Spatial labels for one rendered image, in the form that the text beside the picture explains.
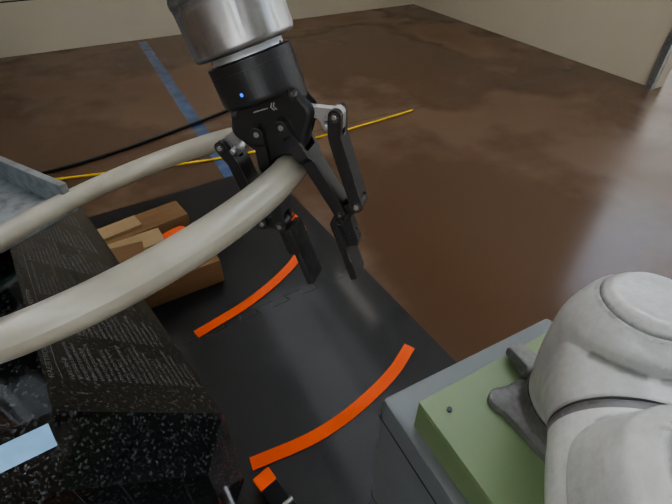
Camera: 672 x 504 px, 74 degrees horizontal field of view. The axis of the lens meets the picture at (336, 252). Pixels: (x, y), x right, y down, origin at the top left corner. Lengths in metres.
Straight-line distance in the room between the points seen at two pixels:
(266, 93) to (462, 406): 0.54
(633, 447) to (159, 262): 0.39
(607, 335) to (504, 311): 1.60
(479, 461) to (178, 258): 0.52
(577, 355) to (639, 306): 0.08
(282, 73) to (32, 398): 0.69
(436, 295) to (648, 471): 1.74
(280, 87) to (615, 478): 0.41
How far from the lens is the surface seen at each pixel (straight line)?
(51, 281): 1.18
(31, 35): 6.05
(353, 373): 1.78
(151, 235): 2.16
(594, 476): 0.47
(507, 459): 0.72
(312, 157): 0.42
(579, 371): 0.56
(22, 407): 0.90
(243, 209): 0.36
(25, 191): 0.89
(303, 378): 1.77
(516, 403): 0.74
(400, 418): 0.80
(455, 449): 0.71
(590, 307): 0.56
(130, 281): 0.33
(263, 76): 0.39
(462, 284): 2.20
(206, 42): 0.39
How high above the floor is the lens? 1.49
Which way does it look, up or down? 41 degrees down
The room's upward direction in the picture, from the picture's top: straight up
